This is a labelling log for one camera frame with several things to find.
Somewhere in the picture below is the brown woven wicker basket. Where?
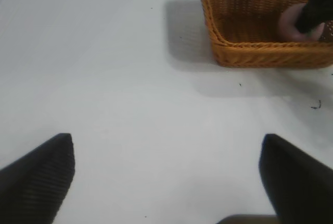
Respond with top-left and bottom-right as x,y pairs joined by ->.
199,0 -> 333,69

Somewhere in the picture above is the pink squishy toy peach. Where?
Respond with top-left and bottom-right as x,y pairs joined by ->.
279,3 -> 326,42

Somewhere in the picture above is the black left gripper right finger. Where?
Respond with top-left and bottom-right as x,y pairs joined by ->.
259,133 -> 333,224

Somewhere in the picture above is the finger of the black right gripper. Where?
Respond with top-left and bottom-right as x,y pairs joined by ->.
296,0 -> 333,34

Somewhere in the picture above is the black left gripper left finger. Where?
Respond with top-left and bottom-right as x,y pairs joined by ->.
0,133 -> 76,224

